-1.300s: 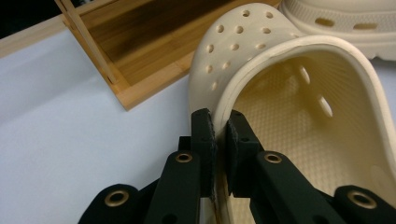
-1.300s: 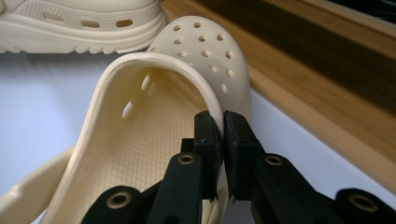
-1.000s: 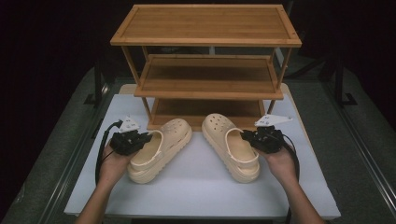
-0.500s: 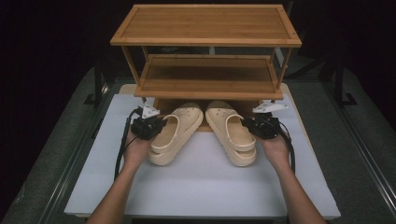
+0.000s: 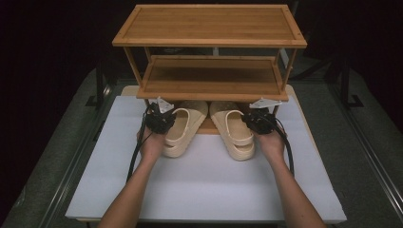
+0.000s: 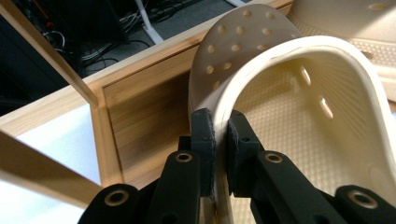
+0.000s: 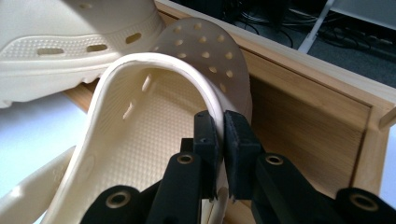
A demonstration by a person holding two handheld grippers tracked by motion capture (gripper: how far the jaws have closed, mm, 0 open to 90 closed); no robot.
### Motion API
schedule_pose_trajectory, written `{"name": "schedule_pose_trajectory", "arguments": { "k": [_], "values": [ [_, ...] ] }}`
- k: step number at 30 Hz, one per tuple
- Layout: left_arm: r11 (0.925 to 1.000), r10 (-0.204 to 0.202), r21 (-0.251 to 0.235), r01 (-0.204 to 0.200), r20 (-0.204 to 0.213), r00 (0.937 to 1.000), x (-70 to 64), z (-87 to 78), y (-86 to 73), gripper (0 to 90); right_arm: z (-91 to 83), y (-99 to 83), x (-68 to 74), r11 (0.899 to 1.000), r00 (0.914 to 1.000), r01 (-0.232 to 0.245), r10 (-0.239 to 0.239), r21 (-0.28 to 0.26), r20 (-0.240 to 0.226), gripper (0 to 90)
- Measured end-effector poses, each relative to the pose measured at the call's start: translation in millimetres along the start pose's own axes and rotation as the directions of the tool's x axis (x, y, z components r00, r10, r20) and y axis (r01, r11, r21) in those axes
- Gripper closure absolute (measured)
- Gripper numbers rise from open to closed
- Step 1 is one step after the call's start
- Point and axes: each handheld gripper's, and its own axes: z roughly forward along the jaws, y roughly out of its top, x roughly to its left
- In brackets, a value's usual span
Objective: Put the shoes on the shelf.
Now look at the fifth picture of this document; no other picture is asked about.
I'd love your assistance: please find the metal frame rail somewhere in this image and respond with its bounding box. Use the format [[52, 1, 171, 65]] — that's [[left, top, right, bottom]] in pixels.
[[325, 81, 403, 222], [37, 83, 122, 228]]

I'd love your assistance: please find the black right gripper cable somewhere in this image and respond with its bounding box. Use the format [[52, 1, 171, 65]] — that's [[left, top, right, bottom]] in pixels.
[[268, 116, 296, 177]]

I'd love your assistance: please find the black metal stand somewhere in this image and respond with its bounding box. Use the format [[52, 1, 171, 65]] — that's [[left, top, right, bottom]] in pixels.
[[339, 58, 365, 110], [86, 60, 106, 110]]

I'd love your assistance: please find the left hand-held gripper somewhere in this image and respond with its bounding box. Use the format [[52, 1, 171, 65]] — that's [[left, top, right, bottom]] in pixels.
[[144, 96, 177, 135]]

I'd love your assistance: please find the person's right hand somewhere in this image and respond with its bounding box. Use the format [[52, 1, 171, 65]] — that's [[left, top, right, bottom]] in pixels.
[[253, 125, 289, 165]]

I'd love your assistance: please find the three-tier bamboo shoe rack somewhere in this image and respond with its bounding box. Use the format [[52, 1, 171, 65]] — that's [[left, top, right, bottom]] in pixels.
[[111, 3, 308, 136]]

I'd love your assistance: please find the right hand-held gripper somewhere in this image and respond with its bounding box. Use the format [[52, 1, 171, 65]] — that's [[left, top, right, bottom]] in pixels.
[[241, 97, 283, 135]]

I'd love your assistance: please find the white table sheet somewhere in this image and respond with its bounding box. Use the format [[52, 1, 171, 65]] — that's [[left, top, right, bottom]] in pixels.
[[65, 95, 348, 222]]

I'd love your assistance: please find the person's left hand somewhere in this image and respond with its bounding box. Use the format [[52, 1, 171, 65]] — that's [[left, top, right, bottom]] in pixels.
[[136, 125, 167, 164]]

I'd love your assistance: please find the beige foam clog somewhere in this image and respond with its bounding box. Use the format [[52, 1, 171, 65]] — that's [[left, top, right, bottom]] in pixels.
[[161, 100, 209, 159], [209, 101, 257, 162]]

